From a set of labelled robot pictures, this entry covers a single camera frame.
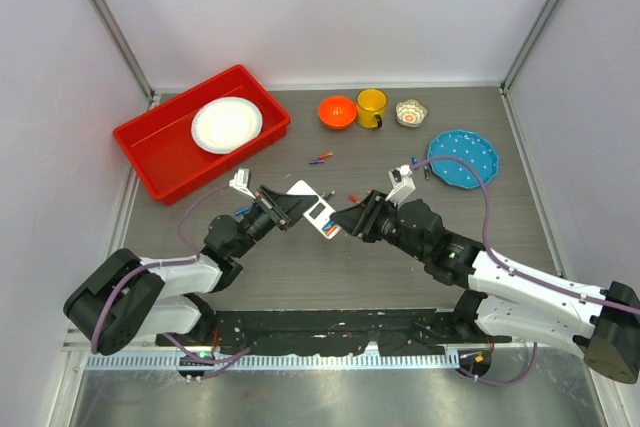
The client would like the patterned small bowl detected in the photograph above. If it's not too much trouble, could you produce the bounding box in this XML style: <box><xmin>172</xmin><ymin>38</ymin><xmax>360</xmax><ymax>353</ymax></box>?
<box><xmin>395</xmin><ymin>99</ymin><xmax>429</xmax><ymax>128</ymax></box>

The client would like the red plastic bin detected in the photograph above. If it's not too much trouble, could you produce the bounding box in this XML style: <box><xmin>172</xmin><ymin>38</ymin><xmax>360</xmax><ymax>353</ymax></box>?
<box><xmin>113</xmin><ymin>65</ymin><xmax>291</xmax><ymax>205</ymax></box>

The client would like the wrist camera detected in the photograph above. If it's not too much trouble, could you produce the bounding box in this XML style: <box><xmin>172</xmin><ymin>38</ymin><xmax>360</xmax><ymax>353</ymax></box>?
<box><xmin>385</xmin><ymin>164</ymin><xmax>416</xmax><ymax>207</ymax></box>
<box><xmin>228</xmin><ymin>168</ymin><xmax>255</xmax><ymax>199</ymax></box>

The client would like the white paper plate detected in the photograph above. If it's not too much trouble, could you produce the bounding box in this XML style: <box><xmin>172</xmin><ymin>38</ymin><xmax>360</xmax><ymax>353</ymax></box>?
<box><xmin>191</xmin><ymin>97</ymin><xmax>263</xmax><ymax>155</ymax></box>

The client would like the orange bowl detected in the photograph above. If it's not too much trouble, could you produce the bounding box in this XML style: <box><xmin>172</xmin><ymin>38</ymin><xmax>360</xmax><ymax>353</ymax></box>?
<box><xmin>317</xmin><ymin>96</ymin><xmax>357</xmax><ymax>131</ymax></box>

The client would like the blue dotted plate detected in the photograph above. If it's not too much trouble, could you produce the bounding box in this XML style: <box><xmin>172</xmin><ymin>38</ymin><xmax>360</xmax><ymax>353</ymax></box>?
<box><xmin>427</xmin><ymin>129</ymin><xmax>500</xmax><ymax>190</ymax></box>

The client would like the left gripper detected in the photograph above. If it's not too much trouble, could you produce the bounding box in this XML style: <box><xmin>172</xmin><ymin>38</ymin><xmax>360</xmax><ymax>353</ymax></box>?
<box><xmin>232</xmin><ymin>186</ymin><xmax>318</xmax><ymax>259</ymax></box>

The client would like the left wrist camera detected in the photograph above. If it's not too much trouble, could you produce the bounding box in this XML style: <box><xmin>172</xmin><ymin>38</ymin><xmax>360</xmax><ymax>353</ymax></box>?
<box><xmin>228</xmin><ymin>168</ymin><xmax>255</xmax><ymax>199</ymax></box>

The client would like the yellow mug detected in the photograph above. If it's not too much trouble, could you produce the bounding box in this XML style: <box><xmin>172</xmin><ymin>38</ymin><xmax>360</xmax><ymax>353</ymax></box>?
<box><xmin>356</xmin><ymin>89</ymin><xmax>387</xmax><ymax>130</ymax></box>

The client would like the white remote control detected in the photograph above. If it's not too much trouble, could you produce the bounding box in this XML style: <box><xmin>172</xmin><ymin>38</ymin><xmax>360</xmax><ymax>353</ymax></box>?
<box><xmin>287</xmin><ymin>180</ymin><xmax>340</xmax><ymax>240</ymax></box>

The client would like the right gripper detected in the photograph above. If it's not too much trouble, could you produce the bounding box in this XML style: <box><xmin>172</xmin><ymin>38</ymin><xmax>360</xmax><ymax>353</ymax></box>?
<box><xmin>330</xmin><ymin>190</ymin><xmax>428</xmax><ymax>262</ymax></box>

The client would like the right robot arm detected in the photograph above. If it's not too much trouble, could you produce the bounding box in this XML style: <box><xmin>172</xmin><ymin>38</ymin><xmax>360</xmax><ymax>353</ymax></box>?
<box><xmin>331</xmin><ymin>193</ymin><xmax>639</xmax><ymax>384</ymax></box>

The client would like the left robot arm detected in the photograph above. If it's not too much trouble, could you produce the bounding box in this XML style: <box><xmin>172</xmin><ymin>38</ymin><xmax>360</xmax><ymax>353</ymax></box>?
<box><xmin>62</xmin><ymin>186</ymin><xmax>319</xmax><ymax>356</ymax></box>

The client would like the white cable duct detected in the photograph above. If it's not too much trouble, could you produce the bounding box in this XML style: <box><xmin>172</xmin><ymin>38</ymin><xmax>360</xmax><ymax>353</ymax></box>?
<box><xmin>85</xmin><ymin>349</ymin><xmax>460</xmax><ymax>373</ymax></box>

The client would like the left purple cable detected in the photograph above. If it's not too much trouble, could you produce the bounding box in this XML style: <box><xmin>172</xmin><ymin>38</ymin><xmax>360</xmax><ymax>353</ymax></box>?
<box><xmin>90</xmin><ymin>183</ymin><xmax>231</xmax><ymax>354</ymax></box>

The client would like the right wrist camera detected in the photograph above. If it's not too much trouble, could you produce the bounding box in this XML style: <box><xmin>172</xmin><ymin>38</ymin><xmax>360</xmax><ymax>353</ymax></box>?
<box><xmin>385</xmin><ymin>164</ymin><xmax>416</xmax><ymax>207</ymax></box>

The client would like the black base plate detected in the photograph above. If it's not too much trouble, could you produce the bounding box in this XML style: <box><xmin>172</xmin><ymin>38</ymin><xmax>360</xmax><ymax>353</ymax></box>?
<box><xmin>171</xmin><ymin>309</ymin><xmax>511</xmax><ymax>357</ymax></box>

